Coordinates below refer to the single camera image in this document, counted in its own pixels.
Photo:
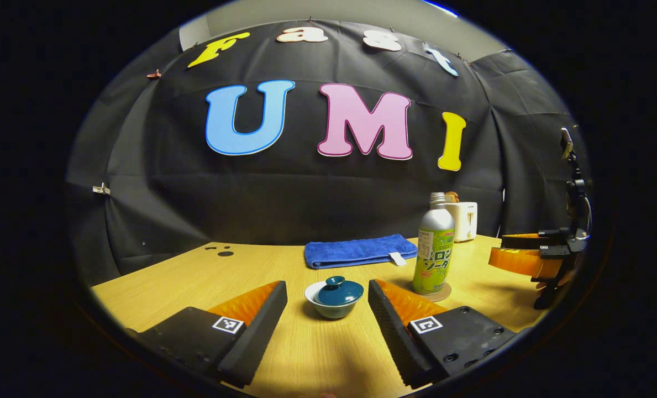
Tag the silver metal clip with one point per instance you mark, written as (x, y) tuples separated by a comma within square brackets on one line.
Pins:
[(101, 188)]

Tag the bread slice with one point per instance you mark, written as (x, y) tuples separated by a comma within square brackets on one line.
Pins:
[(452, 197)]

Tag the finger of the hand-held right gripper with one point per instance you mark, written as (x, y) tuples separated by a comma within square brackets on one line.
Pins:
[(527, 241), (516, 261)]

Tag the copper coloured clip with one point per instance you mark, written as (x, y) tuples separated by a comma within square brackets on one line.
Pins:
[(153, 74)]

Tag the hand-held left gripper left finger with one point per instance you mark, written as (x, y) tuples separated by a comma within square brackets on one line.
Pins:
[(251, 337)]

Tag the teal teacup lid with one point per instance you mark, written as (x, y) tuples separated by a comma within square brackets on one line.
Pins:
[(338, 293)]

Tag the round brown coaster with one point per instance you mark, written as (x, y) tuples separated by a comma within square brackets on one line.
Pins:
[(445, 293)]

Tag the teal white teacup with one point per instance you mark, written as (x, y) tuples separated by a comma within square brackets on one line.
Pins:
[(334, 312)]

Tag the silver green water bottle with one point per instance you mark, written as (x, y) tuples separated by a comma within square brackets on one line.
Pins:
[(435, 243)]

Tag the white toaster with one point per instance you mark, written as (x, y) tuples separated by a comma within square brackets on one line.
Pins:
[(466, 221)]

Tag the black backdrop cloth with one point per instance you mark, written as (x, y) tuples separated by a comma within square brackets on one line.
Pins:
[(306, 199)]

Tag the blue folded towel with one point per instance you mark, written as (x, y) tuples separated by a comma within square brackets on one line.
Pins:
[(356, 250)]

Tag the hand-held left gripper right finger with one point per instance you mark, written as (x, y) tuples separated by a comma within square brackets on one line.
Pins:
[(400, 337)]

